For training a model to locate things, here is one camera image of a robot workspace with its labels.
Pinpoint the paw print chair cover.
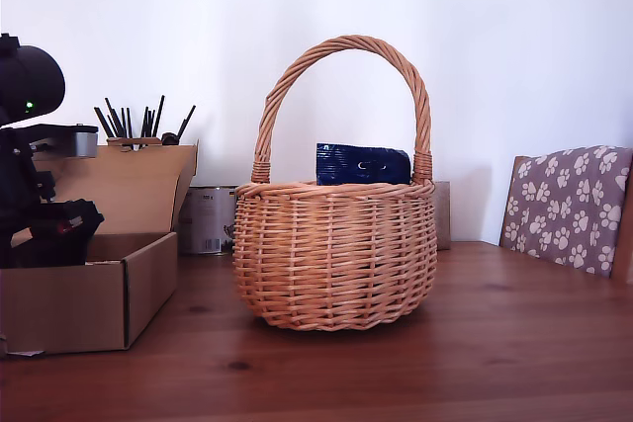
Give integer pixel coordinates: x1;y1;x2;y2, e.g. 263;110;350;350
502;145;633;279

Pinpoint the tin can with paper label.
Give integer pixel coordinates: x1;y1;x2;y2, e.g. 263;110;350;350
178;185;239;256

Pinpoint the white paper scrap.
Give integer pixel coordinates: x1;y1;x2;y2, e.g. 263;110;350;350
0;337;45;359

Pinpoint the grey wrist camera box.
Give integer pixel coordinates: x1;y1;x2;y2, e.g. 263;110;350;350
29;123;99;159

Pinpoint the cardboard stick holder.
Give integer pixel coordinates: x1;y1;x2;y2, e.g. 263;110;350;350
106;136;164;150

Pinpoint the brown cardboard box with lid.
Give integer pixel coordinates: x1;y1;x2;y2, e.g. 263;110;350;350
0;138;200;357

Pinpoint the woven wicker basket with handle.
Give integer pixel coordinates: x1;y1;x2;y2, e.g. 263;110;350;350
232;34;438;333

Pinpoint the blue Terry's egg bag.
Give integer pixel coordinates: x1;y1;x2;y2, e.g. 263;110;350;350
316;141;413;186

